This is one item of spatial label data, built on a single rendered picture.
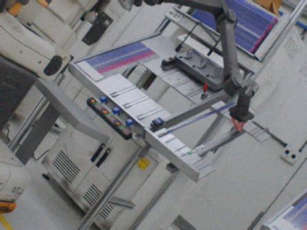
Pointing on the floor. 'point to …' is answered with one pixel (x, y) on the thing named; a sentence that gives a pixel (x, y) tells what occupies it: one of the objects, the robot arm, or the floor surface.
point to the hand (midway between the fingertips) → (238, 128)
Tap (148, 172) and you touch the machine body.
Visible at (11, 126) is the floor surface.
